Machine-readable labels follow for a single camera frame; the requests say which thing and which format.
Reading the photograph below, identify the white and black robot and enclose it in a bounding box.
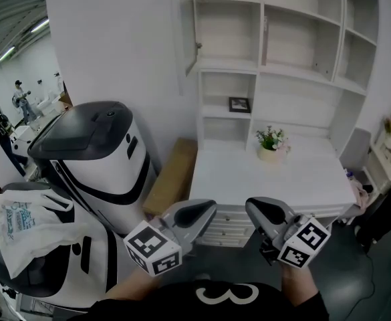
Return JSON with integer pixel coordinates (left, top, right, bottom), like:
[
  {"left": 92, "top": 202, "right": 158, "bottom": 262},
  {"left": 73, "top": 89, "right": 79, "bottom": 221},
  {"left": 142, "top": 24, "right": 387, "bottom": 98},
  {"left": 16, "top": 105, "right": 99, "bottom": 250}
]
[
  {"left": 0, "top": 181, "right": 126, "bottom": 309},
  {"left": 27, "top": 100, "right": 159, "bottom": 235}
]

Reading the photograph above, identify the white glass cabinet door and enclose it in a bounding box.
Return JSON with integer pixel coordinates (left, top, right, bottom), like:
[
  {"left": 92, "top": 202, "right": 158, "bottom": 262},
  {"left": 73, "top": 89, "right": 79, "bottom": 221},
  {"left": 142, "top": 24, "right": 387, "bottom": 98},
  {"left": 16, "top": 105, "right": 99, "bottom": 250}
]
[{"left": 169, "top": 0, "right": 203, "bottom": 96}]

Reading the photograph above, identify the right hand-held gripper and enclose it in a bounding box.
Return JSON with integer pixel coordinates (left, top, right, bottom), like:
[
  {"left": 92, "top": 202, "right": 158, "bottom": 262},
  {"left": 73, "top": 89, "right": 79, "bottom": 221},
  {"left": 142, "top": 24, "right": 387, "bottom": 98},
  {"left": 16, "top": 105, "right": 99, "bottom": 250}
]
[{"left": 245, "top": 196, "right": 332, "bottom": 269}]

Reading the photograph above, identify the black bag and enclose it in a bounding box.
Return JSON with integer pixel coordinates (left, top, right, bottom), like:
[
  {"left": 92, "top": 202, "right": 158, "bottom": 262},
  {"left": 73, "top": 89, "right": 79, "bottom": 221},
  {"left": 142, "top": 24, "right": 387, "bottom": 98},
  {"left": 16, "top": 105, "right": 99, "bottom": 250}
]
[{"left": 354, "top": 179, "right": 391, "bottom": 254}]

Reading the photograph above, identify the pink cloth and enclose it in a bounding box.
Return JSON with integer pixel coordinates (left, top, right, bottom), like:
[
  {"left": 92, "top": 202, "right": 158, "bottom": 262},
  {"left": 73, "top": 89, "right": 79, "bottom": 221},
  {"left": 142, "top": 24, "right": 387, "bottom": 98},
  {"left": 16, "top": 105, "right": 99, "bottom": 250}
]
[{"left": 351, "top": 179, "right": 370, "bottom": 209}]

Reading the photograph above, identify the white shelf cabinet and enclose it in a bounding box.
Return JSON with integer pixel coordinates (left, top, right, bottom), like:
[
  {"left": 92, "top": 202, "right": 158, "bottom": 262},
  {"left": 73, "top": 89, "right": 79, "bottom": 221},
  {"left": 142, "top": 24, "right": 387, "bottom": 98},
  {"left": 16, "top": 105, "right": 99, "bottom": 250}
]
[{"left": 178, "top": 0, "right": 382, "bottom": 153}]

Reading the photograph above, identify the white plastic bag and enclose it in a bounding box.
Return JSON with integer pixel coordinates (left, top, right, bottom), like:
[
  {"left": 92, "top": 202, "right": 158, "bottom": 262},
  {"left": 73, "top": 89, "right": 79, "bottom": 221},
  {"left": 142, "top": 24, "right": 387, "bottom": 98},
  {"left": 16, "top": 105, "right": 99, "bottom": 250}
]
[{"left": 0, "top": 191, "right": 92, "bottom": 280}]

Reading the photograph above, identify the potted flower plant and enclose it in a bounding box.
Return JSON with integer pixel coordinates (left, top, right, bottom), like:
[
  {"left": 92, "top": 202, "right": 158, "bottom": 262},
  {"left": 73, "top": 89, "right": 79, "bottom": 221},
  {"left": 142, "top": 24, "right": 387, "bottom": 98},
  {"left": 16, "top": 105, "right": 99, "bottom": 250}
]
[{"left": 255, "top": 125, "right": 292, "bottom": 163}]

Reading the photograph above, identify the ceiling tube light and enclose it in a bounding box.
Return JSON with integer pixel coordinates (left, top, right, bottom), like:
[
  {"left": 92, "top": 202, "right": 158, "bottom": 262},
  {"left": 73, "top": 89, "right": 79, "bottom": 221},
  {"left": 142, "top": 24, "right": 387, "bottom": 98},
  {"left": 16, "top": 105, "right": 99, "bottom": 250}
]
[
  {"left": 30, "top": 17, "right": 50, "bottom": 33},
  {"left": 0, "top": 45, "right": 17, "bottom": 63}
]

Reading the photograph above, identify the black floor cable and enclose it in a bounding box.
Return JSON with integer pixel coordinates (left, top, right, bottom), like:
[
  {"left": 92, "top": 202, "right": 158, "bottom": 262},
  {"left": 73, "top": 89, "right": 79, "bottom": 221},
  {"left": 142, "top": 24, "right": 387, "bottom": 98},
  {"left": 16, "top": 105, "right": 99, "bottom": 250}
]
[{"left": 355, "top": 245, "right": 377, "bottom": 299}]

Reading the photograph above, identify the person's black shirt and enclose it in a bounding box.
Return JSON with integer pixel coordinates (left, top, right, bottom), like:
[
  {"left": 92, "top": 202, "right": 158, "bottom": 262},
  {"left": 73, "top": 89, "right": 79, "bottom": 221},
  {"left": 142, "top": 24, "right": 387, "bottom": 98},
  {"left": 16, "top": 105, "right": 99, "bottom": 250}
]
[{"left": 73, "top": 278, "right": 330, "bottom": 321}]

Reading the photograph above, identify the white desk with drawers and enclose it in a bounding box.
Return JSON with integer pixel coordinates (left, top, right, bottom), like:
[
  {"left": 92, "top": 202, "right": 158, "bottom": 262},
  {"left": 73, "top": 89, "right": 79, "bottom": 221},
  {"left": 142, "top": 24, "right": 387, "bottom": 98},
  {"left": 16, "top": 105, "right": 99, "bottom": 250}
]
[{"left": 188, "top": 135, "right": 358, "bottom": 249}]

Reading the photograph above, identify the white dressing table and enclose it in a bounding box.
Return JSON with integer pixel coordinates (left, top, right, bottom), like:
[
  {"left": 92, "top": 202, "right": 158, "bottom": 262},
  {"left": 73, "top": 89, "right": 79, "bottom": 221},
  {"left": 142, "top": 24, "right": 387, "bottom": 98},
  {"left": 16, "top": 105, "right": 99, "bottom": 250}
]
[{"left": 368, "top": 135, "right": 391, "bottom": 195}]

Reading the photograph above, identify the brown cardboard box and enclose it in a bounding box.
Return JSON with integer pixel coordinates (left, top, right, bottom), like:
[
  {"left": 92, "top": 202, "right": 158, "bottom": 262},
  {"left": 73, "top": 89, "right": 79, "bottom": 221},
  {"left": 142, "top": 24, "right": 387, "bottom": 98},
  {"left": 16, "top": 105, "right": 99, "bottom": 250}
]
[{"left": 142, "top": 137, "right": 199, "bottom": 217}]

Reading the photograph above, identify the black picture frame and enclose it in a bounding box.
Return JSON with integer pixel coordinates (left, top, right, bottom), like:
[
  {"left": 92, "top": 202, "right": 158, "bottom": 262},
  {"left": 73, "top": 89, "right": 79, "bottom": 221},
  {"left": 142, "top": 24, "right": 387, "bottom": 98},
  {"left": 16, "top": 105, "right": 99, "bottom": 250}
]
[{"left": 228, "top": 96, "right": 251, "bottom": 114}]

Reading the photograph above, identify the person's right forearm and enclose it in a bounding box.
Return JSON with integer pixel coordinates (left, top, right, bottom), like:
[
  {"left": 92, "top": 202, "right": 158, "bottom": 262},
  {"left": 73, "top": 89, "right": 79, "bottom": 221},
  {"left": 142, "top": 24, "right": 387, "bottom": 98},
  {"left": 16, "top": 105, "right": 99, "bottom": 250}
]
[{"left": 280, "top": 262, "right": 320, "bottom": 310}]

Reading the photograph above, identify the person's left forearm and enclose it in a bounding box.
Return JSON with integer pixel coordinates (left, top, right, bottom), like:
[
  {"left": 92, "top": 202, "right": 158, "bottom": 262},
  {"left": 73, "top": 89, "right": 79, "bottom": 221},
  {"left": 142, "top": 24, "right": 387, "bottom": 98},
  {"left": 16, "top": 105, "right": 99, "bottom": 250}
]
[{"left": 104, "top": 265, "right": 162, "bottom": 301}]

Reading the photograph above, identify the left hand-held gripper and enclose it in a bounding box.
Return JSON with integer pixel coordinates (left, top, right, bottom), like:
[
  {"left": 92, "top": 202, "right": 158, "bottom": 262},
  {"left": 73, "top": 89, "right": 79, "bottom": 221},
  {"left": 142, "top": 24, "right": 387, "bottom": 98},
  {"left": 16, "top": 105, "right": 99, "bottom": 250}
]
[{"left": 123, "top": 198, "right": 218, "bottom": 278}]

